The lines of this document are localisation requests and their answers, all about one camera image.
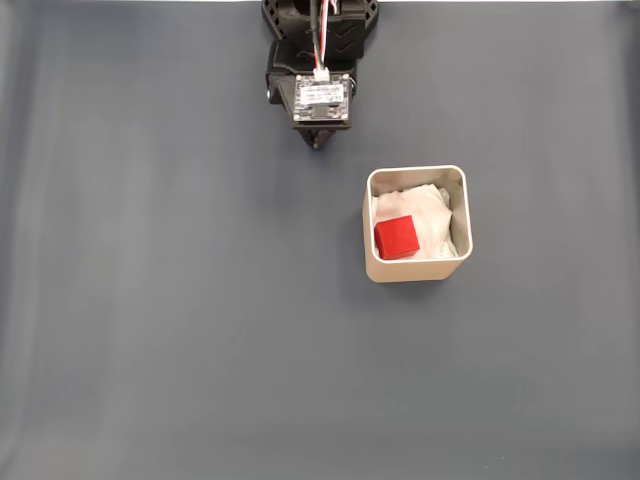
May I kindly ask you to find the camera board with black mount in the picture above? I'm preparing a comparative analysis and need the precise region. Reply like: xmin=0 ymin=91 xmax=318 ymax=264
xmin=272 ymin=72 xmax=353 ymax=132

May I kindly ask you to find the camera cable with coloured wires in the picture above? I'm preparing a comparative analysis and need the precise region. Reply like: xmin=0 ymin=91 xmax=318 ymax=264
xmin=307 ymin=0 xmax=335 ymax=81

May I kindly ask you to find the dark grey table mat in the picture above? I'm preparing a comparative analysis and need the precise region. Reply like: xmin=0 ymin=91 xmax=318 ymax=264
xmin=0 ymin=1 xmax=640 ymax=480

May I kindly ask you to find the white crumpled cloth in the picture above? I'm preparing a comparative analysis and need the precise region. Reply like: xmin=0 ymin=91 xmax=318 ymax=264
xmin=372 ymin=183 xmax=460 ymax=262

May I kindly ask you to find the beige square box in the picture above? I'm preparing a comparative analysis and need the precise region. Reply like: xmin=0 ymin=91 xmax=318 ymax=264
xmin=360 ymin=164 xmax=475 ymax=284

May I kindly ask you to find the red cube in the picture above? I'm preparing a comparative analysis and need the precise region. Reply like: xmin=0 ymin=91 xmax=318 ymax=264
xmin=373 ymin=215 xmax=421 ymax=261

